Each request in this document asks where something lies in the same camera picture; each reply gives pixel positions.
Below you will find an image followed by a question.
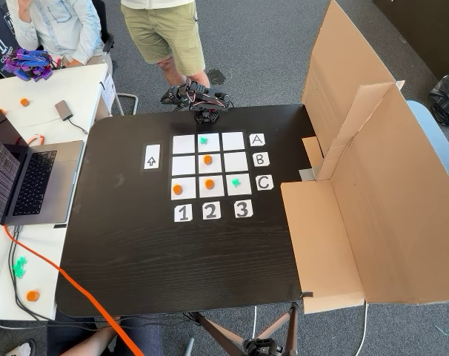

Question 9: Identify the purple leader arm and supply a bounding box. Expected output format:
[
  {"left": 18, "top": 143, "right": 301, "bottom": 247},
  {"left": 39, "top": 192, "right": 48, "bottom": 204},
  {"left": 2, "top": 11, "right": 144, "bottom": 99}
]
[{"left": 1, "top": 47, "right": 55, "bottom": 83}]

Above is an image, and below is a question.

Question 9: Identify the white paper grid square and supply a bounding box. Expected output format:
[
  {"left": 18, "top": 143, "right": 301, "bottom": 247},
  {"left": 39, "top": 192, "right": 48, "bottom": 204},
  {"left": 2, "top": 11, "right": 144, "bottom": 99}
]
[
  {"left": 224, "top": 152, "right": 249, "bottom": 173},
  {"left": 171, "top": 177, "right": 196, "bottom": 200},
  {"left": 173, "top": 134, "right": 196, "bottom": 154},
  {"left": 172, "top": 155, "right": 196, "bottom": 176},
  {"left": 222, "top": 132, "right": 245, "bottom": 151},
  {"left": 198, "top": 154, "right": 223, "bottom": 174},
  {"left": 199, "top": 175, "right": 225, "bottom": 198},
  {"left": 226, "top": 174, "right": 253, "bottom": 196},
  {"left": 198, "top": 133, "right": 221, "bottom": 153}
]

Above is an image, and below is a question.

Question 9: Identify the light blue round table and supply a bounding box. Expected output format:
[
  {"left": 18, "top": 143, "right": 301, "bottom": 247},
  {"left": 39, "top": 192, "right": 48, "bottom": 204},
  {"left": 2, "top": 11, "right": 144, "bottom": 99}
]
[{"left": 405, "top": 99, "right": 449, "bottom": 186}]

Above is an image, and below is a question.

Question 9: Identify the person's right hand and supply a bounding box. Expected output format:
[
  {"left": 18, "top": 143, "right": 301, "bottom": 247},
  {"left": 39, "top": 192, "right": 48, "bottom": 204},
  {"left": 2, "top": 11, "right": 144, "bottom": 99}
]
[{"left": 16, "top": 0, "right": 35, "bottom": 24}]

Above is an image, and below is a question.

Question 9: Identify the white arrow paper sheet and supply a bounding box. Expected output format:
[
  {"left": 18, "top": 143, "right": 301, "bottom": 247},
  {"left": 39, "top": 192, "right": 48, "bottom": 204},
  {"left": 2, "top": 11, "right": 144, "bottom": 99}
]
[{"left": 143, "top": 143, "right": 162, "bottom": 171}]

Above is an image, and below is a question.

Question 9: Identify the white paper sign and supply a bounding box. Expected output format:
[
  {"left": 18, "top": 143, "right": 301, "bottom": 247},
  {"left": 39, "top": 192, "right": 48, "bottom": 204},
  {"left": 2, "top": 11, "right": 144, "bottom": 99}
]
[{"left": 100, "top": 72, "right": 116, "bottom": 109}]

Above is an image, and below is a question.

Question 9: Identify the person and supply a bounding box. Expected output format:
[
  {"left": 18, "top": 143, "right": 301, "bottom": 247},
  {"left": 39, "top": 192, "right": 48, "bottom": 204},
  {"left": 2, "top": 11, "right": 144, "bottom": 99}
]
[
  {"left": 120, "top": 0, "right": 210, "bottom": 88},
  {"left": 4, "top": 313, "right": 162, "bottom": 356},
  {"left": 5, "top": 0, "right": 110, "bottom": 70}
]

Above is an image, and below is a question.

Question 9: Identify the black chair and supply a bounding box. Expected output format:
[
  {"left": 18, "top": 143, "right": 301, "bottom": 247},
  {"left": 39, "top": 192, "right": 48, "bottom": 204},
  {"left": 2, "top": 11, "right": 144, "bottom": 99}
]
[{"left": 89, "top": 0, "right": 116, "bottom": 71}]

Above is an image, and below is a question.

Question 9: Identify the grey usb hub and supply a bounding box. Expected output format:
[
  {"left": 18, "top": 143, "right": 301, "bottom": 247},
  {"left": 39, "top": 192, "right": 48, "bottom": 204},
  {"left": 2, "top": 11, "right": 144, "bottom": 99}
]
[{"left": 54, "top": 99, "right": 74, "bottom": 122}]

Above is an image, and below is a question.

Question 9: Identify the paper label number 1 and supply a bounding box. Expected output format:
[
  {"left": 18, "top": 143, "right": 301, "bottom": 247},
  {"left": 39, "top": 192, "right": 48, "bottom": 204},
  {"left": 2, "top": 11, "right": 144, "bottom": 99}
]
[{"left": 173, "top": 204, "right": 193, "bottom": 223}]

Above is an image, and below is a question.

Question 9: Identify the paper label number 2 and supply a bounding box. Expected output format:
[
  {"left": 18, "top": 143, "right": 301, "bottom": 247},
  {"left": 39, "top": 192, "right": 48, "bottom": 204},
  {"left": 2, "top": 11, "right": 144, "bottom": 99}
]
[{"left": 202, "top": 202, "right": 222, "bottom": 220}]

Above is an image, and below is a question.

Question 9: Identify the paper label number 3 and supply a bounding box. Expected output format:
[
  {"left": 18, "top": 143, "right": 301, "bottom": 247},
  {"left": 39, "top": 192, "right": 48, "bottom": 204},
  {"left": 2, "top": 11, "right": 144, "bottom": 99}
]
[{"left": 234, "top": 200, "right": 253, "bottom": 218}]

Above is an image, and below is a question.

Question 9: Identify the grey open laptop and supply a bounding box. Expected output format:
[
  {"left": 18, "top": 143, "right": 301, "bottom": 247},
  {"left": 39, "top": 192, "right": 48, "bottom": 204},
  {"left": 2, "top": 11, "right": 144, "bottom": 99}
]
[{"left": 0, "top": 107, "right": 85, "bottom": 226}]

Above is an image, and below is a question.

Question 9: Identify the large brown cardboard box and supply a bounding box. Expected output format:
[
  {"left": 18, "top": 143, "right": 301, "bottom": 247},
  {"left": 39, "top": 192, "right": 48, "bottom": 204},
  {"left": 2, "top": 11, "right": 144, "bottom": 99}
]
[{"left": 279, "top": 0, "right": 449, "bottom": 315}]

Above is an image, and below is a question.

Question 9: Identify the dark cabinet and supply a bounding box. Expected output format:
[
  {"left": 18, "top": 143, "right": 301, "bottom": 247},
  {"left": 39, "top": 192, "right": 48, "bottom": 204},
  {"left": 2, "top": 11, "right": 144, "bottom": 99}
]
[{"left": 372, "top": 0, "right": 449, "bottom": 81}]

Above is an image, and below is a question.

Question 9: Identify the black brown tripod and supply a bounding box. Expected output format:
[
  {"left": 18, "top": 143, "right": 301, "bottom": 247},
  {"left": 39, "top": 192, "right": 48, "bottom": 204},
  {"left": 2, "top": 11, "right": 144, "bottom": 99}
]
[{"left": 183, "top": 302, "right": 303, "bottom": 356}]

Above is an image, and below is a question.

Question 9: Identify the black plastic bag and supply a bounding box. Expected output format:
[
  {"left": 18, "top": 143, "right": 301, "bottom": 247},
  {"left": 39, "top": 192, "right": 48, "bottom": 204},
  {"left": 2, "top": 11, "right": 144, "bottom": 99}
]
[{"left": 428, "top": 70, "right": 449, "bottom": 129}]

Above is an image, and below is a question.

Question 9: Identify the silver metal tube frame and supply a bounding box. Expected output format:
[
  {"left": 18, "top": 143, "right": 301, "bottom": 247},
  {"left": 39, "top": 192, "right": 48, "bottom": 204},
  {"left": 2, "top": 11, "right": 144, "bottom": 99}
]
[{"left": 115, "top": 92, "right": 139, "bottom": 116}]

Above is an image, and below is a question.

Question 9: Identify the short black hub cable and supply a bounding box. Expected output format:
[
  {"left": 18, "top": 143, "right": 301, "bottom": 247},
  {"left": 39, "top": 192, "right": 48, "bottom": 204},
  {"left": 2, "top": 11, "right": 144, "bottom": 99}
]
[{"left": 67, "top": 117, "right": 89, "bottom": 135}]

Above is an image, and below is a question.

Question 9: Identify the thick orange cable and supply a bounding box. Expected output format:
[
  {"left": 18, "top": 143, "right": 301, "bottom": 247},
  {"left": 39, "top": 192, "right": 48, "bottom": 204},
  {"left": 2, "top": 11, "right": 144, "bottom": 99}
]
[{"left": 2, "top": 224, "right": 146, "bottom": 356}]

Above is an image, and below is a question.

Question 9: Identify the long black cable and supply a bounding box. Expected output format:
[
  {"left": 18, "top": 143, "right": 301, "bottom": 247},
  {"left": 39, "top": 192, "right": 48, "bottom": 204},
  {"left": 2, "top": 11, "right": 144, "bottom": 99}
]
[{"left": 7, "top": 225, "right": 196, "bottom": 332}]

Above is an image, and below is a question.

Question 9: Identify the teal string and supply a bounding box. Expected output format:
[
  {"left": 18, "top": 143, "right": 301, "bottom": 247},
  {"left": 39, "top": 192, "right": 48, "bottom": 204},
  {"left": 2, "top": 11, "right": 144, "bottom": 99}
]
[{"left": 433, "top": 302, "right": 449, "bottom": 337}]

